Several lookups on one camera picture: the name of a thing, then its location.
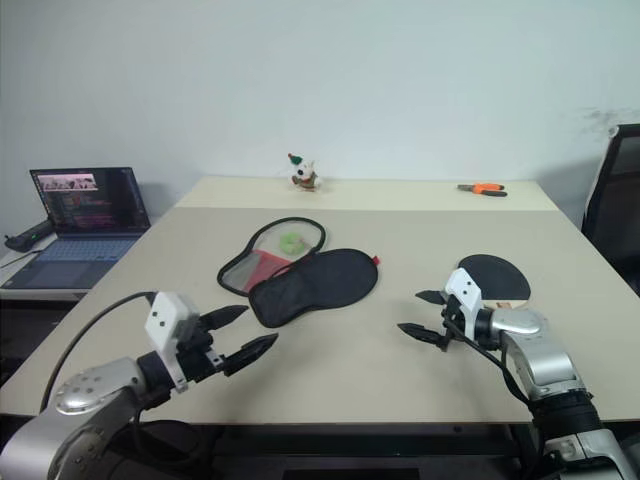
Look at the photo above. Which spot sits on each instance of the green charm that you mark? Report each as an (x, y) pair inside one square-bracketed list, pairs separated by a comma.
[(289, 243)]

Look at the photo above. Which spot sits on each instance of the black office chair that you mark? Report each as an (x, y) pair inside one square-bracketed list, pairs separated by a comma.
[(620, 210)]

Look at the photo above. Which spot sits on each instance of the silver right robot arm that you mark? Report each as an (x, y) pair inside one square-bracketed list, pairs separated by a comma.
[(545, 365)]

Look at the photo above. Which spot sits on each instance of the open laptop computer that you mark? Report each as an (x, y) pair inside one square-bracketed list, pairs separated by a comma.
[(85, 200)]

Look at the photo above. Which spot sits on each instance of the white plush dog toy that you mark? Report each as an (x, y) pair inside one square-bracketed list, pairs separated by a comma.
[(303, 175)]

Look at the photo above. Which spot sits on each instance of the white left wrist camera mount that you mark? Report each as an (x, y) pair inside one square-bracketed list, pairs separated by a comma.
[(165, 320)]

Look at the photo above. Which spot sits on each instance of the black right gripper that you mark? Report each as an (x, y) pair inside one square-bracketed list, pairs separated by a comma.
[(450, 320)]

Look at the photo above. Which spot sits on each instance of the black table frame bar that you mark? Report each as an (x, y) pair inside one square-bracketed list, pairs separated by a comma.
[(350, 440)]

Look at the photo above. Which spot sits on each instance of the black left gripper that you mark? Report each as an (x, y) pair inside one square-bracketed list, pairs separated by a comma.
[(197, 355)]

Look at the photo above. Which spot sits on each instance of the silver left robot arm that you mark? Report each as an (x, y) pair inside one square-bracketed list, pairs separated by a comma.
[(95, 385)]

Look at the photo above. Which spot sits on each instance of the black table tennis paddle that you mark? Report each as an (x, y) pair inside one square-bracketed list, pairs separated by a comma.
[(500, 280)]

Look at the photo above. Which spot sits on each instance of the black handheld device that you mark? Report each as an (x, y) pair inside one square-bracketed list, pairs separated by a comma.
[(27, 237)]

